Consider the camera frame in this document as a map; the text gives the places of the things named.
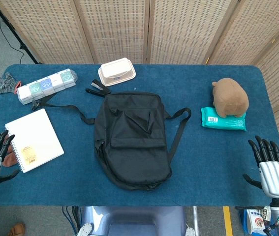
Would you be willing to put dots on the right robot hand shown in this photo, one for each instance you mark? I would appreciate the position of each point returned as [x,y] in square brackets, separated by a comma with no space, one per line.
[275,177]

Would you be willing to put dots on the white spiral notebook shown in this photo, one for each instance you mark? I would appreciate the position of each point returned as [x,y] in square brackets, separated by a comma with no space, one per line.
[36,137]

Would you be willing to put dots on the black backpack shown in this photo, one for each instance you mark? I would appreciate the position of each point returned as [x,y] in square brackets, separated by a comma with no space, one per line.
[134,147]

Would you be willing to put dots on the brown cloth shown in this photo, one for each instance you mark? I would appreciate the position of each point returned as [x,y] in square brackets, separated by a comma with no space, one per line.
[9,158]

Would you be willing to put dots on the blue storage box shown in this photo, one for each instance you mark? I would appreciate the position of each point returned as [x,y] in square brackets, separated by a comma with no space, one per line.
[255,221]

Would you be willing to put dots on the brown shoe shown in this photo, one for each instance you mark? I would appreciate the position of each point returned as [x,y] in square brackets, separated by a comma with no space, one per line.
[17,229]

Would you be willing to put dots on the teal wet wipes pack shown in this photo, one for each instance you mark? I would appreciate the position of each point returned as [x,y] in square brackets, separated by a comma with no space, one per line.
[227,121]

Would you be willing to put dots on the blue table cloth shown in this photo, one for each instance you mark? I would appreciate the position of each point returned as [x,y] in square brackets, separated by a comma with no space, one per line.
[203,159]

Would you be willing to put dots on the grey knit glove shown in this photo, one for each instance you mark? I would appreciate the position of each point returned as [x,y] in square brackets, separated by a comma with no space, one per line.
[6,84]

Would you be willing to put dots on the brown plush toy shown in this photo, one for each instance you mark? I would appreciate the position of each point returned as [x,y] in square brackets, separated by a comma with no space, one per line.
[230,97]

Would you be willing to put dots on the white tissue pack box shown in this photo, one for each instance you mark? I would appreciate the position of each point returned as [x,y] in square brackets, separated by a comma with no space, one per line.
[45,86]

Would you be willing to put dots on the black stapler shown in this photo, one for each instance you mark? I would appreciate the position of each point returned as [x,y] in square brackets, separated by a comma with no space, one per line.
[97,88]

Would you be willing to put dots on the black tripod leg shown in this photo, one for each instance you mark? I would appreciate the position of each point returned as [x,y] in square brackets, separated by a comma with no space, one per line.
[13,33]

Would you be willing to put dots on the blue-grey robot torso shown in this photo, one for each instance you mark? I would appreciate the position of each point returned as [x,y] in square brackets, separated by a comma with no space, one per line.
[134,221]

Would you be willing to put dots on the beige lunch box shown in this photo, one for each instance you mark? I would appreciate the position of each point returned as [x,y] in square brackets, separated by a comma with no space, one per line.
[115,71]

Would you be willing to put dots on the wicker folding screen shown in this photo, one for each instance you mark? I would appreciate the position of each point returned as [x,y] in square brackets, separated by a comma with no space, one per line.
[178,29]

